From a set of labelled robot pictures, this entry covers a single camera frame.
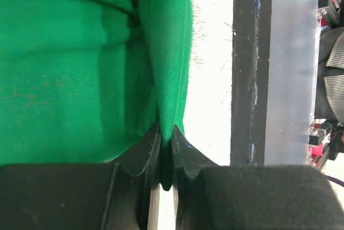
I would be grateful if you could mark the green t shirt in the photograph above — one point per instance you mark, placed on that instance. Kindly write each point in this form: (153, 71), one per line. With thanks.
(83, 80)

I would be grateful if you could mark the floral table mat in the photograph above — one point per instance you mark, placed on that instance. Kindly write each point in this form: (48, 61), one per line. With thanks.
(207, 117)

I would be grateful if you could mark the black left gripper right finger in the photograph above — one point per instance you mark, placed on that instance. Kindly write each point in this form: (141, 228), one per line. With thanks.
(190, 204)

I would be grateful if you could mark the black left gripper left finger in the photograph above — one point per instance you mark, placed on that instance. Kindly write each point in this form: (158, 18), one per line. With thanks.
(132, 200)

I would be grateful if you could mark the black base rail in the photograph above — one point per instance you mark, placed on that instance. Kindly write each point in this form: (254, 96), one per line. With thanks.
(250, 76)

